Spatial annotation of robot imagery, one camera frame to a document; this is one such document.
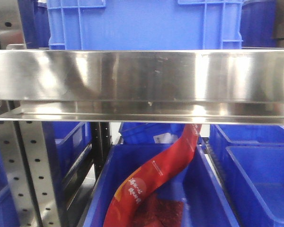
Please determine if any blue bin lower left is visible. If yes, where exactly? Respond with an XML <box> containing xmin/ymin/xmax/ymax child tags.
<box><xmin>0</xmin><ymin>122</ymin><xmax>92</xmax><ymax>227</ymax></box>

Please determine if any blue bin with red bag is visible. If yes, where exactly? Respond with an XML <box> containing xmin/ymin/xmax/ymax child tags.
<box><xmin>83</xmin><ymin>144</ymin><xmax>239</xmax><ymax>227</ymax></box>

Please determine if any large blue bin upper shelf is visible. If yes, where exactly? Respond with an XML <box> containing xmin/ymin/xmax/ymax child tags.
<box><xmin>47</xmin><ymin>0</ymin><xmax>243</xmax><ymax>50</ymax></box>

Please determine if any blue bin lower right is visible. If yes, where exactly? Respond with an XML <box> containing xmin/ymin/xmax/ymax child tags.
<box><xmin>209</xmin><ymin>124</ymin><xmax>284</xmax><ymax>227</ymax></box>

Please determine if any red snack bag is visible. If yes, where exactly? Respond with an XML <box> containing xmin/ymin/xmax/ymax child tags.
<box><xmin>103</xmin><ymin>124</ymin><xmax>202</xmax><ymax>227</ymax></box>

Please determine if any stainless steel shelf rail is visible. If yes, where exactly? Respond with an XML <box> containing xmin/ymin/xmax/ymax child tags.
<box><xmin>0</xmin><ymin>49</ymin><xmax>284</xmax><ymax>125</ymax></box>

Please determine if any perforated steel upright post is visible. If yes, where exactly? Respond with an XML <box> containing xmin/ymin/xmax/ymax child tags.
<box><xmin>0</xmin><ymin>120</ymin><xmax>69</xmax><ymax>227</ymax></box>

